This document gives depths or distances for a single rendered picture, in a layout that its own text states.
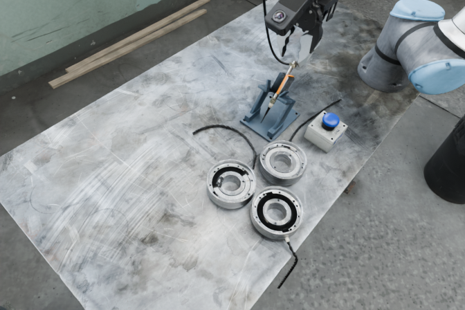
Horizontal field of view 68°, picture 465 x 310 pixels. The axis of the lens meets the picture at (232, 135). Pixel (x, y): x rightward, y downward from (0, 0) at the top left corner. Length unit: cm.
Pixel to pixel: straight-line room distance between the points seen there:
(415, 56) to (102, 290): 81
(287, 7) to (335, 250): 121
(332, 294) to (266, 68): 98
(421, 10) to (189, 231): 75
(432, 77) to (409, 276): 106
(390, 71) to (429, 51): 18
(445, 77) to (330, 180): 34
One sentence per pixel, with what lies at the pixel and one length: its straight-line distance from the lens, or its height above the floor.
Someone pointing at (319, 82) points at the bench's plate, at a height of 80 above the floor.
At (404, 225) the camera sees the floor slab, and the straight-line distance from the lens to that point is 185.
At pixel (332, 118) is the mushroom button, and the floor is 87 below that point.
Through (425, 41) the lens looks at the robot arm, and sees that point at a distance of 91.
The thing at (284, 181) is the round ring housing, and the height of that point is 83.
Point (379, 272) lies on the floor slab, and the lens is 170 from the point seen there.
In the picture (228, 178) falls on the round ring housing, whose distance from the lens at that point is 75.
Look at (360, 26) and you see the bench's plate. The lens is 130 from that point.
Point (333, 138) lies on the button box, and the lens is 83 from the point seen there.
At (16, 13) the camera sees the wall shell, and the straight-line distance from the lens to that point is 211.
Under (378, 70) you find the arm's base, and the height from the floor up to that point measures 85.
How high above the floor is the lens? 146
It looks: 52 degrees down
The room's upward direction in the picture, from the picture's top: 7 degrees clockwise
